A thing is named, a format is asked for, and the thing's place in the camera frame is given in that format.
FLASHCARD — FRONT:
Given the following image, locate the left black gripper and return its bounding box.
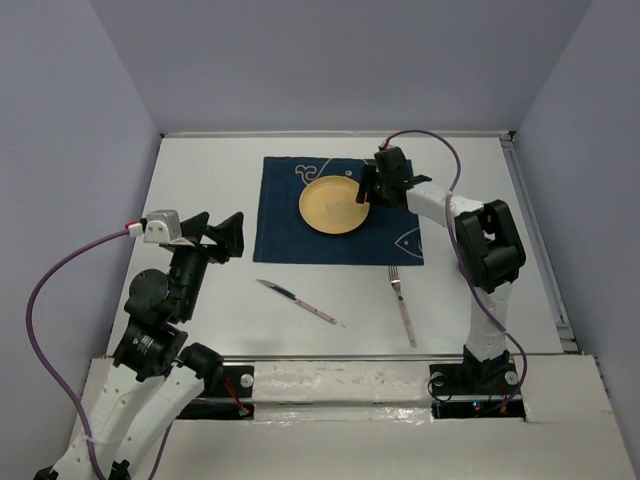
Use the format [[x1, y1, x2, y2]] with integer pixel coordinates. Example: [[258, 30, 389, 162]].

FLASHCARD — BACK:
[[170, 209, 245, 318]]

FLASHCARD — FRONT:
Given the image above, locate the yellow plate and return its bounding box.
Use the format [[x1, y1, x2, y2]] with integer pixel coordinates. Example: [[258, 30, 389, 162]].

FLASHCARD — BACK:
[[298, 175, 370, 235]]

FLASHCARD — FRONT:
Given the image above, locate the blue embroidered cloth placemat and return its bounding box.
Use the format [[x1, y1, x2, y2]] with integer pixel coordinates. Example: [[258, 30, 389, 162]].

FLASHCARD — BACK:
[[253, 157, 424, 266]]

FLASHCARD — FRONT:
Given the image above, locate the knife with pink handle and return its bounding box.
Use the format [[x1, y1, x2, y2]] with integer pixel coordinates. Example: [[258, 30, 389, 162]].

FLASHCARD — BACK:
[[256, 279, 345, 328]]

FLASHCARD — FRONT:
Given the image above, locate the fork with pink handle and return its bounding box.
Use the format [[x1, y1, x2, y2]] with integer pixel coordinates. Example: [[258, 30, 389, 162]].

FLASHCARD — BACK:
[[388, 266, 417, 348]]

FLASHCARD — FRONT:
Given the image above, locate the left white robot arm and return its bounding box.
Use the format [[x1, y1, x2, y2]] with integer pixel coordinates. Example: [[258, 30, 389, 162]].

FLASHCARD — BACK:
[[25, 210, 244, 479]]

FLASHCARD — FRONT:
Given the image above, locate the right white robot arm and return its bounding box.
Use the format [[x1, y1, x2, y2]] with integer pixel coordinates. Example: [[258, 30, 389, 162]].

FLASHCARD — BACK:
[[356, 146, 526, 392]]

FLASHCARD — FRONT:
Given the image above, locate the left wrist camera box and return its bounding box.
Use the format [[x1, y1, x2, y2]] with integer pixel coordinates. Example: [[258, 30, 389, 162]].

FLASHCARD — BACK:
[[143, 209, 182, 245]]

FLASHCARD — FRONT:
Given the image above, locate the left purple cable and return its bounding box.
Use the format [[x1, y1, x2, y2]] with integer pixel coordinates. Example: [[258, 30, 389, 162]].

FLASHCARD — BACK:
[[25, 222, 174, 480]]

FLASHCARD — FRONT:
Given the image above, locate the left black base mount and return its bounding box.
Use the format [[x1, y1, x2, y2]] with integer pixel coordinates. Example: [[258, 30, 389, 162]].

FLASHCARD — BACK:
[[177, 363, 255, 421]]

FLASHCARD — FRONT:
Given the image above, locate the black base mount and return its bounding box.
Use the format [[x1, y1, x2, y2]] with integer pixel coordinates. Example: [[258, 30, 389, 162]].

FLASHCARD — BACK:
[[177, 363, 255, 421], [427, 357, 525, 420]]

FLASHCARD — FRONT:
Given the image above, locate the metal table edge rail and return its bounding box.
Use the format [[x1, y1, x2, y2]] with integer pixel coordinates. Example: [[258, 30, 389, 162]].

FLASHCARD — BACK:
[[97, 352, 586, 364]]

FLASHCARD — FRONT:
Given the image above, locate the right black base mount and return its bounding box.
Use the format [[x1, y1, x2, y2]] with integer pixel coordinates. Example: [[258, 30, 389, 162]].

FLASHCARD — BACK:
[[427, 357, 525, 420]]

